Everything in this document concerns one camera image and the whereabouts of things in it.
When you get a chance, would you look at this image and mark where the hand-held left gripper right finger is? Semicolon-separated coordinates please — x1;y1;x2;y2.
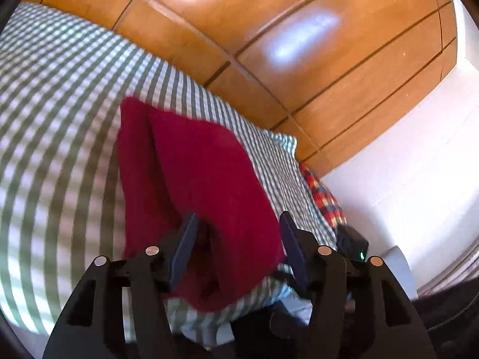
279;211;437;359

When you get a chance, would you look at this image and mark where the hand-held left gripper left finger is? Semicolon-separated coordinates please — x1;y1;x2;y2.
41;212;200;359

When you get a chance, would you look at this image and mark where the dark red garment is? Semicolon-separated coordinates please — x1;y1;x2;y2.
117;96;286;313

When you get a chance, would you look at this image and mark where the red plaid cloth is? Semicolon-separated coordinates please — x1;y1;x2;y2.
299;162;348;229

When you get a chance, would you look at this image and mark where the dark cloth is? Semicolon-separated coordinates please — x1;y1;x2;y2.
415;275;479;359

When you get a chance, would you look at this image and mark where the green checked bed sheet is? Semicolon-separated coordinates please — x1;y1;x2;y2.
0;2;337;345

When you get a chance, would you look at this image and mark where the wooden panelled wardrobe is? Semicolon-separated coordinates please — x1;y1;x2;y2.
22;0;459;178

